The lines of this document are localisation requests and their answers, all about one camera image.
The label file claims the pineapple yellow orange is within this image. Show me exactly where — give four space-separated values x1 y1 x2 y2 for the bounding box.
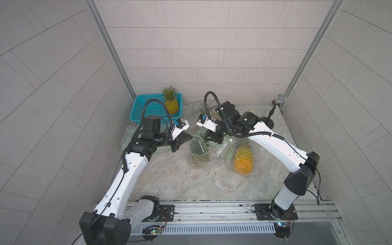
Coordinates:
162 86 179 114

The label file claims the clear zip-top bag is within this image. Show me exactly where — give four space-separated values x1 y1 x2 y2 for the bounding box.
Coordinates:
182 101 217 134
121 125 168 159
187 129 235 169
225 139 260 179

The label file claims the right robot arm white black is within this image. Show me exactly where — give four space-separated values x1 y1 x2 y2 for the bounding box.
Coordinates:
197 110 320 220

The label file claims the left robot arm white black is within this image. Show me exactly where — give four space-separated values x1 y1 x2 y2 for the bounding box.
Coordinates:
79 129 192 245

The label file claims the teal plastic basket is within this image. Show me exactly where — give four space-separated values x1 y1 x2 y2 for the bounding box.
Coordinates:
130 93 183 124

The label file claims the black microphone stand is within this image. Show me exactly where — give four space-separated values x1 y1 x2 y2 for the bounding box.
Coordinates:
260 106 276 130

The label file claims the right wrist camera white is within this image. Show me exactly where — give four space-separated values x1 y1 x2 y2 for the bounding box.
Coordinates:
197 114 218 132

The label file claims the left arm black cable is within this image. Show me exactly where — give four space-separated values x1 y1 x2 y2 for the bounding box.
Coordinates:
131 98 175 145

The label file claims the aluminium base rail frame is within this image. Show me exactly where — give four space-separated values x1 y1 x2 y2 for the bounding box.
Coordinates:
131 200 342 237

